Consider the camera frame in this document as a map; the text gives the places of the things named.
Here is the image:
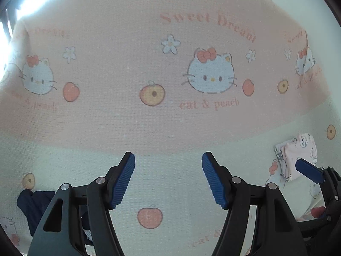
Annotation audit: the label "navy blue cloth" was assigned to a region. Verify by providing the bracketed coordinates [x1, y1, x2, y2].
[16, 190, 94, 246]

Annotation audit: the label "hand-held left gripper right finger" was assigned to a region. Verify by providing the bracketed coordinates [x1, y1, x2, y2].
[202, 152, 309, 256]

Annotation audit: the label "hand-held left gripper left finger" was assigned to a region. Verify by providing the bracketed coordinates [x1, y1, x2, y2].
[28, 152, 136, 256]

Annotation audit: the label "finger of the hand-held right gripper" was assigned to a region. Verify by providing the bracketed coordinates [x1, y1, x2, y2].
[295, 158, 325, 184]
[294, 209, 332, 235]

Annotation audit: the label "pink cartoon cat printed blanket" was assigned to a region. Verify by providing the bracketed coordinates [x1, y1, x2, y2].
[0, 0, 341, 256]

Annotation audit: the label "pink printed pajama pants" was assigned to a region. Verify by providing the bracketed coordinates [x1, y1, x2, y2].
[282, 133, 318, 183]

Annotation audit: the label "white printed folded cloth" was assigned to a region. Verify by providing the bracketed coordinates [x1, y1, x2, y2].
[274, 144, 289, 182]

